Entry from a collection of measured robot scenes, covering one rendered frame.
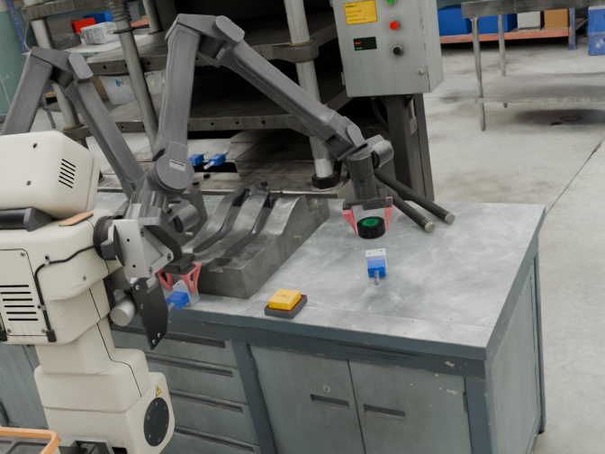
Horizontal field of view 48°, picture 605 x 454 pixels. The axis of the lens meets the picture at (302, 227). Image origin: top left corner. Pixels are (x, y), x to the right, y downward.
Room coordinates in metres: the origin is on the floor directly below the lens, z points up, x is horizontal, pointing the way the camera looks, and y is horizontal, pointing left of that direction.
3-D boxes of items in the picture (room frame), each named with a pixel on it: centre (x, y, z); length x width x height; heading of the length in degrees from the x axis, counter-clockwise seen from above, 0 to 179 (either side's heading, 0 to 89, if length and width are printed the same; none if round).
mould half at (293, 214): (1.81, 0.15, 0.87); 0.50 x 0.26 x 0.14; 148
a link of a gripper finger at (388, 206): (1.53, -0.19, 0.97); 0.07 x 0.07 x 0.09; 79
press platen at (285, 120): (2.87, 0.17, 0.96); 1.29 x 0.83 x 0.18; 58
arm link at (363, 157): (1.54, -0.17, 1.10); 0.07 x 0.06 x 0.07; 132
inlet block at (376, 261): (1.50, -0.16, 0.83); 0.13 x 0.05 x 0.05; 169
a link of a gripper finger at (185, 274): (1.56, 0.32, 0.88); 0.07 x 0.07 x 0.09; 58
